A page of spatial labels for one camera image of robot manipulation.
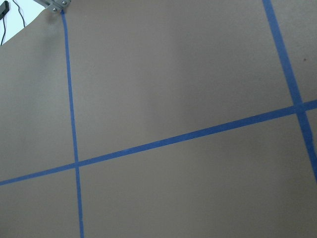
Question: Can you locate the small black box on desk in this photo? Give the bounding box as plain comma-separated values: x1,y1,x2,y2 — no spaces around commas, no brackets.
0,0,10,19

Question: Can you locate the aluminium frame post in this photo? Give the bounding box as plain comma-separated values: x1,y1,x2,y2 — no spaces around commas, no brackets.
34,0,71,12

